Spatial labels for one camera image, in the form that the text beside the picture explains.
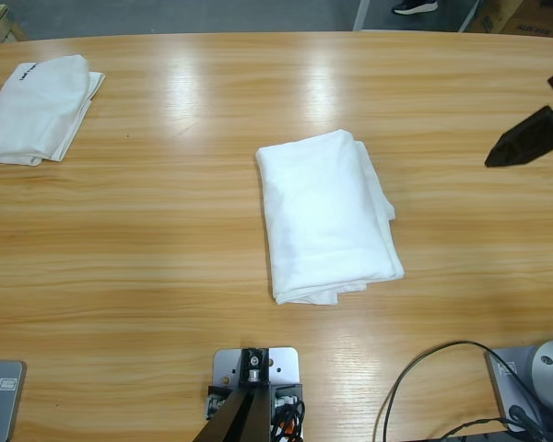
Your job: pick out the white T-shirt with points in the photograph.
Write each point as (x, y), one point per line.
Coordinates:
(327, 216)
(41, 110)

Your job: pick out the brown cardboard box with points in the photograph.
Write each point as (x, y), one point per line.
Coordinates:
(525, 18)

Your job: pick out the white metal table leg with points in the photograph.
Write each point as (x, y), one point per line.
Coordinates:
(361, 16)
(472, 16)

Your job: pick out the black shoe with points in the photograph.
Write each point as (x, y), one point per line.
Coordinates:
(415, 7)

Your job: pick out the wooden pallet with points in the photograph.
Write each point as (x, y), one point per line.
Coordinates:
(0, 25)

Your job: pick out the grey base plate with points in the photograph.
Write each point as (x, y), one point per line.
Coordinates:
(2, 400)
(507, 382)

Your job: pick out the white block with dark post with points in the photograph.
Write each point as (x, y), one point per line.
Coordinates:
(283, 364)

